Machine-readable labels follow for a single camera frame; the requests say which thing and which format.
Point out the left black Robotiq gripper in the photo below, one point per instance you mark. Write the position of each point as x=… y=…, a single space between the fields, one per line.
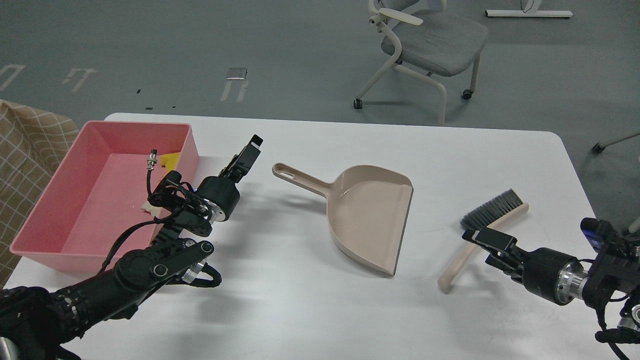
x=222 y=190

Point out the pink plastic bin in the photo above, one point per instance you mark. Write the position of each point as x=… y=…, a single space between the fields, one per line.
x=98 y=192

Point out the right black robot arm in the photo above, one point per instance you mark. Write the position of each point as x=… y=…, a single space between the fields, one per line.
x=610 y=285

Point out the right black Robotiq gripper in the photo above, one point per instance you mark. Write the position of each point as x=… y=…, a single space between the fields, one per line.
x=547 y=273

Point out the beige plastic dustpan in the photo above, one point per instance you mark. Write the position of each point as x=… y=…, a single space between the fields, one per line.
x=367 y=208

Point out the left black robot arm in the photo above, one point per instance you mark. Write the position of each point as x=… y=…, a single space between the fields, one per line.
x=35 y=323

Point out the white bread slice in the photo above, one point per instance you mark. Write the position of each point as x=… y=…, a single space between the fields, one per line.
x=153 y=210

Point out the yellow sponge piece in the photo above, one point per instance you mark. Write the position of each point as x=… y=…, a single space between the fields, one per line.
x=169 y=161

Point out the grey office chair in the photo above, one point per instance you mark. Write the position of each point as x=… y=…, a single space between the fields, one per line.
x=424 y=43

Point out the white desk leg base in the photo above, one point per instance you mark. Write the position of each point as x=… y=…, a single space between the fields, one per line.
x=531 y=9

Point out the tan checkered cloth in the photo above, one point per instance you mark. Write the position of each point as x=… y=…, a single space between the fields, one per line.
x=33 y=143

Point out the silver floor socket plate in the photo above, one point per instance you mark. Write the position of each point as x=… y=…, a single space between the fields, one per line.
x=237 y=74

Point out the white chair leg with caster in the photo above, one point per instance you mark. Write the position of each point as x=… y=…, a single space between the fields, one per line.
x=600 y=146

